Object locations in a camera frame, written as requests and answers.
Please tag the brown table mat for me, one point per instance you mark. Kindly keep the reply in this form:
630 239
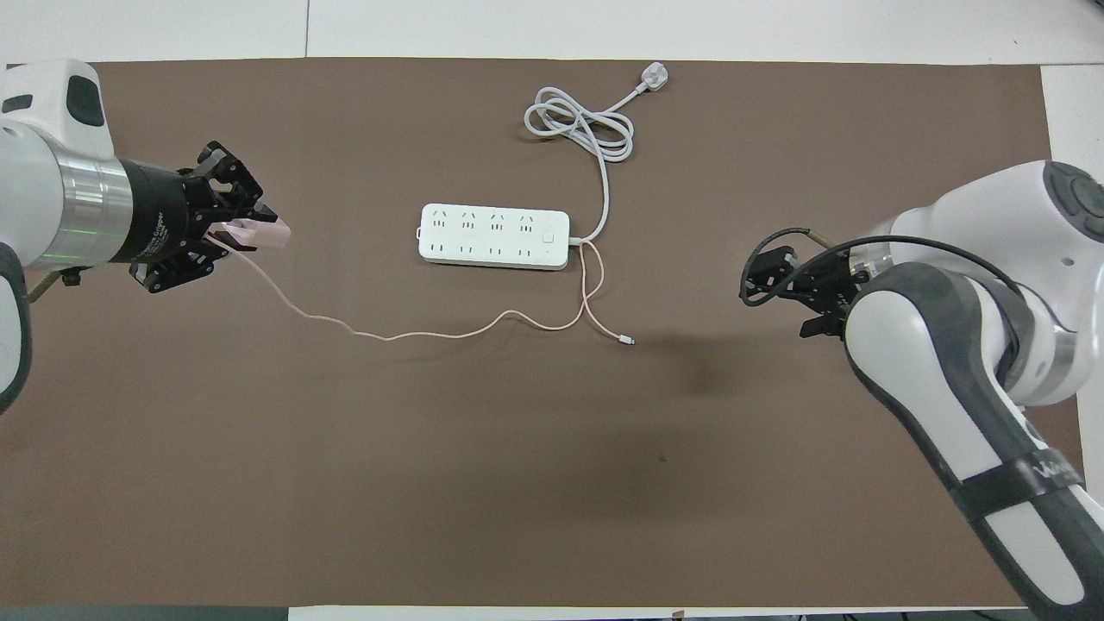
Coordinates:
431 474

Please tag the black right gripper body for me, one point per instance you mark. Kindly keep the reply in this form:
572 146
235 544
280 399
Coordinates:
828 280

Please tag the white power strip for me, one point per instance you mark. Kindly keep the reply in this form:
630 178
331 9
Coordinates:
492 237

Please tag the pink charger plug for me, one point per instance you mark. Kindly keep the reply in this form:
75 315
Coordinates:
267 233

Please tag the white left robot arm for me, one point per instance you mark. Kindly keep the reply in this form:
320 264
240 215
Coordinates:
52 190

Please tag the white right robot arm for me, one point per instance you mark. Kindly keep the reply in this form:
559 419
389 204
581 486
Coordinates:
966 345

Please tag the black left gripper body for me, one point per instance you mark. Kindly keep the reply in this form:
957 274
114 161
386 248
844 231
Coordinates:
159 216

